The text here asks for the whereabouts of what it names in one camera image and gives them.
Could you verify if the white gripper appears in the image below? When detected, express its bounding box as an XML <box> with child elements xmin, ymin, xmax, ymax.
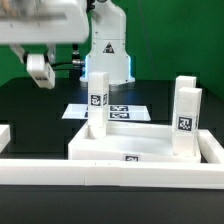
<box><xmin>0</xmin><ymin>0</ymin><xmax>89</xmax><ymax>64</ymax></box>

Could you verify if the white desk tabletop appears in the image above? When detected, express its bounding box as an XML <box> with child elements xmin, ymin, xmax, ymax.
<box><xmin>68</xmin><ymin>121</ymin><xmax>201</xmax><ymax>163</ymax></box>

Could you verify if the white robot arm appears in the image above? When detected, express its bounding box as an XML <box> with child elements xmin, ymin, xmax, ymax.
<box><xmin>0</xmin><ymin>0</ymin><xmax>134</xmax><ymax>89</ymax></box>

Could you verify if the fiducial marker sheet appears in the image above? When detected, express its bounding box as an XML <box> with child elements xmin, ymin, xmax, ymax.
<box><xmin>61</xmin><ymin>103</ymin><xmax>152</xmax><ymax>122</ymax></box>

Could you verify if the white left obstacle block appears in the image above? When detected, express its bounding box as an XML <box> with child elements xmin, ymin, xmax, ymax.
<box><xmin>0</xmin><ymin>124</ymin><xmax>11</xmax><ymax>153</ymax></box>

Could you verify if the white front obstacle bar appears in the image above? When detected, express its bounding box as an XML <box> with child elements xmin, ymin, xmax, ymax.
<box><xmin>0</xmin><ymin>129</ymin><xmax>224</xmax><ymax>190</ymax></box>

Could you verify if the black cable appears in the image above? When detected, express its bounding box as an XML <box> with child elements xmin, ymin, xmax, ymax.
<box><xmin>49</xmin><ymin>61</ymin><xmax>83</xmax><ymax>72</ymax></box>

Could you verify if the black camera pole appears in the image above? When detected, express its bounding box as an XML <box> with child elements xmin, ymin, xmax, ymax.
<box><xmin>72</xmin><ymin>44</ymin><xmax>85</xmax><ymax>67</ymax></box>

